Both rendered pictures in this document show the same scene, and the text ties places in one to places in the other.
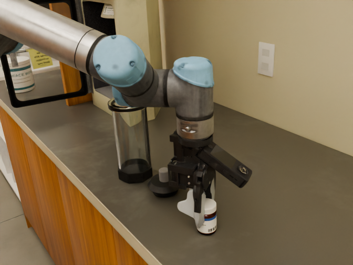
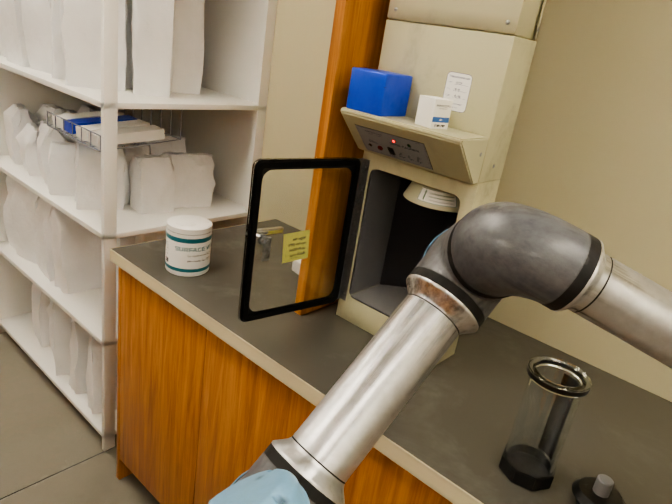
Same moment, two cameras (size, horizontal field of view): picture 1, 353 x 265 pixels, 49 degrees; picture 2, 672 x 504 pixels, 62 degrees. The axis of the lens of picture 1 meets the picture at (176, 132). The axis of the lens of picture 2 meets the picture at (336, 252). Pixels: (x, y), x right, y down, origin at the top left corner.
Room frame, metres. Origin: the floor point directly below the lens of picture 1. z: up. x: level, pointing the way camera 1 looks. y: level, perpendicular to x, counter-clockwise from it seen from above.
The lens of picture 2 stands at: (0.28, 0.79, 1.66)
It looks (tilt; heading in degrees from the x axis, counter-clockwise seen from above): 21 degrees down; 343
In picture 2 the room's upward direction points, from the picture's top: 9 degrees clockwise
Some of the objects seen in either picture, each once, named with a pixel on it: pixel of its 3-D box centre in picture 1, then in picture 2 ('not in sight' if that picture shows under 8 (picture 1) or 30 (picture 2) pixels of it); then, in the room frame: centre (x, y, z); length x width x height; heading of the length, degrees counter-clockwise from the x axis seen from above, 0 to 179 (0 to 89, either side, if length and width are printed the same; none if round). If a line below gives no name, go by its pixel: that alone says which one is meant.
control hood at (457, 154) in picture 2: not in sight; (407, 144); (1.42, 0.31, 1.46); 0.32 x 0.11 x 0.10; 34
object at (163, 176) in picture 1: (164, 180); (600, 493); (0.88, 0.04, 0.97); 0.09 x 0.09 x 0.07
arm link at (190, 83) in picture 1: (192, 88); not in sight; (0.73, -0.04, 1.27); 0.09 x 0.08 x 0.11; 79
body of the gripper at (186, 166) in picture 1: (193, 159); not in sight; (0.73, -0.03, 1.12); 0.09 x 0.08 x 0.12; 64
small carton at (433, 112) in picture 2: not in sight; (433, 112); (1.38, 0.28, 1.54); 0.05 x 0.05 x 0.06; 20
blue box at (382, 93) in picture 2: not in sight; (379, 92); (1.51, 0.37, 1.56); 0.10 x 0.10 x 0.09; 34
